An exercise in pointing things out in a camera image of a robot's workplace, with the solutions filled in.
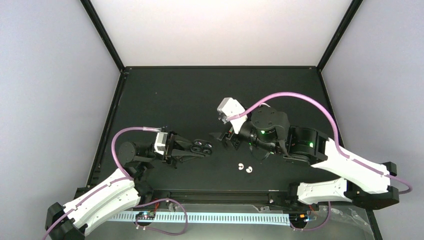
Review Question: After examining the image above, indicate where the black charging case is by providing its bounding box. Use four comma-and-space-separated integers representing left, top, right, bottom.
190, 139, 213, 156

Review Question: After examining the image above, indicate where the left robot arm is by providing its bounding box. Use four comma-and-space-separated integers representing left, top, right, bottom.
42, 126, 213, 240

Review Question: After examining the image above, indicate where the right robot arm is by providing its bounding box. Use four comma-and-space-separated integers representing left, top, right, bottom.
212, 106, 400, 210

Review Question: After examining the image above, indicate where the left circuit board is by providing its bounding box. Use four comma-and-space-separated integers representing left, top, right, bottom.
135, 211, 156, 222

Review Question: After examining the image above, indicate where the circuit board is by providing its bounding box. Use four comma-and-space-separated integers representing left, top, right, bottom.
289, 214, 317, 223
135, 211, 156, 222

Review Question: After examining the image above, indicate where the right circuit board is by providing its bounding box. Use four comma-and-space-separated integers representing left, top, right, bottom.
289, 214, 317, 223

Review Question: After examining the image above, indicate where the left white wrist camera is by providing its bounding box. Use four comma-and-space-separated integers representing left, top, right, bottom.
153, 131, 169, 155

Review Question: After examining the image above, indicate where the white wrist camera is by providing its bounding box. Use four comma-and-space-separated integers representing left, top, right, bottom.
217, 97, 248, 134
153, 131, 169, 155

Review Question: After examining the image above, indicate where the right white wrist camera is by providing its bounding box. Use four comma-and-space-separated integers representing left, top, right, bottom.
217, 97, 248, 134

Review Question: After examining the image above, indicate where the purple cable loop front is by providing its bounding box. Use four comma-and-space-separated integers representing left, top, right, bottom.
134, 197, 189, 236

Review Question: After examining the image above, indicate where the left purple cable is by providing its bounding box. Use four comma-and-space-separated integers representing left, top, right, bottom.
41, 126, 163, 240

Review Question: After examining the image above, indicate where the light blue cable duct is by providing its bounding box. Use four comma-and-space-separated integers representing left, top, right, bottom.
109, 211, 290, 226

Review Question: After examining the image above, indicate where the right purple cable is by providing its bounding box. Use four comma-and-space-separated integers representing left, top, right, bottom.
225, 92, 413, 195

